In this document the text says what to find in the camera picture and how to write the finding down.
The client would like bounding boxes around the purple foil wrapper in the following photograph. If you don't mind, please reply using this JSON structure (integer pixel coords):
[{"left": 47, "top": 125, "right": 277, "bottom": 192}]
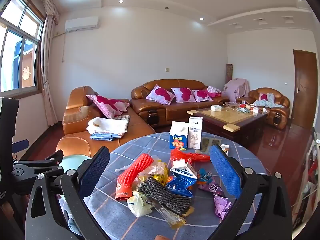
[{"left": 197, "top": 180, "right": 233, "bottom": 221}]

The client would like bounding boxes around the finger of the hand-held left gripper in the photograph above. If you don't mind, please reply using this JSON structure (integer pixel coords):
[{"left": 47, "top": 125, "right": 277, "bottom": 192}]
[
  {"left": 11, "top": 149, "right": 65, "bottom": 188},
  {"left": 12, "top": 140, "right": 30, "bottom": 153}
]

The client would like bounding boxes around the blue milk carton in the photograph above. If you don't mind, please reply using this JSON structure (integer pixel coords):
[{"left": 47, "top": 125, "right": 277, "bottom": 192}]
[{"left": 169, "top": 121, "right": 189, "bottom": 151}]

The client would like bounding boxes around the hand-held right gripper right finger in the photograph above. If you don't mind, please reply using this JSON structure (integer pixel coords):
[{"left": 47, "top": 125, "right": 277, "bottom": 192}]
[{"left": 207, "top": 144, "right": 293, "bottom": 240}]

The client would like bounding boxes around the yellow clear plastic wrapper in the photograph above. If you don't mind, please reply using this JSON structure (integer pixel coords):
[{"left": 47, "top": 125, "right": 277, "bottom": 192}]
[{"left": 136, "top": 170, "right": 169, "bottom": 188}]

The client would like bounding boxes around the brown leather armchair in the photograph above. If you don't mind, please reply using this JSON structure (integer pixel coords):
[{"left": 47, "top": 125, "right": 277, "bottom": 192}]
[{"left": 235, "top": 87, "right": 291, "bottom": 130}]

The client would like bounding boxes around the brown leather chaise sofa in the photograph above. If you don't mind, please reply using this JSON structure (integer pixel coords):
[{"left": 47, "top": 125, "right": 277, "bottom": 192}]
[{"left": 55, "top": 86, "right": 157, "bottom": 159}]

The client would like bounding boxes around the crumpled pink cloth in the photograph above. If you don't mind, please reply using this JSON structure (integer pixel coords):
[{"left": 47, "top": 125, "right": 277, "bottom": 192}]
[{"left": 207, "top": 86, "right": 222, "bottom": 97}]

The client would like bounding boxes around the folded white cloth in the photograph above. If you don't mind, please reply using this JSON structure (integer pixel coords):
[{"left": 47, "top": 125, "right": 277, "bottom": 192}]
[{"left": 86, "top": 117, "right": 130, "bottom": 137}]

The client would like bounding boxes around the white display rack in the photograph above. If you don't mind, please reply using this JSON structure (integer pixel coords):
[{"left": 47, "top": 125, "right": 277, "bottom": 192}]
[{"left": 291, "top": 132, "right": 320, "bottom": 230}]

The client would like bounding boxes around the clear yellow-edged wrapper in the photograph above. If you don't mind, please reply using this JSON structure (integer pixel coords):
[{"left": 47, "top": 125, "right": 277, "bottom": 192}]
[{"left": 154, "top": 201, "right": 187, "bottom": 229}]

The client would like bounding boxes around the red plastic bag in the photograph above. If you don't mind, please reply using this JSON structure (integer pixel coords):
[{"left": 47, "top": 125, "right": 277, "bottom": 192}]
[{"left": 171, "top": 149, "right": 210, "bottom": 168}]

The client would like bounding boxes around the black foam net sleeve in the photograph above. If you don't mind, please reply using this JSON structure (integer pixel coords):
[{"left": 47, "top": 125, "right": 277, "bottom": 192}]
[{"left": 137, "top": 176, "right": 195, "bottom": 217}]

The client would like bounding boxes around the brown wooden door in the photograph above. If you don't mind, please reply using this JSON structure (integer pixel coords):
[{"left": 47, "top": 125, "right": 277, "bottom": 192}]
[{"left": 292, "top": 49, "right": 318, "bottom": 130}]

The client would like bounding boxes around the beige curtain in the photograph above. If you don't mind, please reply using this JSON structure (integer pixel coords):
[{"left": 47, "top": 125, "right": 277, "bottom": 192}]
[{"left": 30, "top": 0, "right": 60, "bottom": 127}]

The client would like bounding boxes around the rolled patterned mat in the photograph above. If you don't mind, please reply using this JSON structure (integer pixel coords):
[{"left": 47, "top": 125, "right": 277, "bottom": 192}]
[{"left": 226, "top": 64, "right": 234, "bottom": 85}]

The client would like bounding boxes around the sliding window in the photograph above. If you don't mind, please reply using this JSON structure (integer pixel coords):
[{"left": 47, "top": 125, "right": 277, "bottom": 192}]
[{"left": 0, "top": 0, "right": 47, "bottom": 98}]

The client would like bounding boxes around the folded blue cloth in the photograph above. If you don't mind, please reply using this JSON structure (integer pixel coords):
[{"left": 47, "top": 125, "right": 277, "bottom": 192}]
[{"left": 89, "top": 131, "right": 123, "bottom": 142}]

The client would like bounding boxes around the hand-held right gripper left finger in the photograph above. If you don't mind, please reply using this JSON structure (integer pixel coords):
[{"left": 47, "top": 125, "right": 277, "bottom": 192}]
[{"left": 25, "top": 145, "right": 118, "bottom": 240}]

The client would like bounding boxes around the red snack wrapper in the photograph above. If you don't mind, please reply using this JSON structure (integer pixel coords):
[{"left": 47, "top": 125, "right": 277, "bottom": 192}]
[{"left": 115, "top": 184, "right": 135, "bottom": 202}]

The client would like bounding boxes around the light blue cartoon-print bin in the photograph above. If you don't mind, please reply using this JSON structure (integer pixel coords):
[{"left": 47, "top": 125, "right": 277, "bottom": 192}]
[{"left": 58, "top": 154, "right": 93, "bottom": 174}]

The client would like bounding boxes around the white milk carton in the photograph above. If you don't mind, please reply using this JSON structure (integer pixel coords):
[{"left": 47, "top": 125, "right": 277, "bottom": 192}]
[{"left": 188, "top": 117, "right": 203, "bottom": 150}]

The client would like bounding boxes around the pink floral furniture cover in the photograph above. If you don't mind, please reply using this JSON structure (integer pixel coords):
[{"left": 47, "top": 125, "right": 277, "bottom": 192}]
[{"left": 223, "top": 78, "right": 250, "bottom": 99}]

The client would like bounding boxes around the pale yellow plastic bag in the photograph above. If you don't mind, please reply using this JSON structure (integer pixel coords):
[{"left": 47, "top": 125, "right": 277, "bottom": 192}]
[{"left": 127, "top": 191, "right": 153, "bottom": 218}]

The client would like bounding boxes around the dark wooden coffee table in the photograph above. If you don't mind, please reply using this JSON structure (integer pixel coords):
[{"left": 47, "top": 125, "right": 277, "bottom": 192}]
[{"left": 186, "top": 106, "right": 268, "bottom": 145}]

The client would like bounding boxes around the orange blue snack wrapper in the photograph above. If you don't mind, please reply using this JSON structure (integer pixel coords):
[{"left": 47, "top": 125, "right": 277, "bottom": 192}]
[{"left": 196, "top": 167, "right": 213, "bottom": 185}]

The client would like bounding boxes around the brown leather three-seat sofa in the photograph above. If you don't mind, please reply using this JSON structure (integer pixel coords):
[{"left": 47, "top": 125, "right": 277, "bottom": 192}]
[{"left": 130, "top": 79, "right": 230, "bottom": 127}]

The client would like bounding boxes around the light blue cloth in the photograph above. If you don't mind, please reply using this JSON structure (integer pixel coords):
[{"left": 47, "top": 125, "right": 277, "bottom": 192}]
[{"left": 254, "top": 94, "right": 284, "bottom": 108}]

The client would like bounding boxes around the blue plaid tablecloth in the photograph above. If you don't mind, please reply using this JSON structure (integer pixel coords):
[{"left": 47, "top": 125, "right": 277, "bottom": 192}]
[{"left": 67, "top": 131, "right": 268, "bottom": 240}]

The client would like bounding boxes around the clear plastic bag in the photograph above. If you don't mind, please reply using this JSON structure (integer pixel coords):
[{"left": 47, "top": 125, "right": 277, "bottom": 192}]
[{"left": 140, "top": 155, "right": 168, "bottom": 178}]

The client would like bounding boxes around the white air conditioner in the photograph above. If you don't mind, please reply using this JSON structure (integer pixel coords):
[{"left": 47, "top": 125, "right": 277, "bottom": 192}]
[{"left": 64, "top": 16, "right": 99, "bottom": 32}]

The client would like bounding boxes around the crushed blue white carton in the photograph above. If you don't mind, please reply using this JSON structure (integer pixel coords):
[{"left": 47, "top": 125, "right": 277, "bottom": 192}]
[{"left": 166, "top": 159, "right": 198, "bottom": 198}]

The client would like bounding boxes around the red foam net sleeve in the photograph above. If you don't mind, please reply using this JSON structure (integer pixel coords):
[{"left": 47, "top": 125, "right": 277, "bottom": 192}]
[{"left": 117, "top": 153, "right": 154, "bottom": 189}]

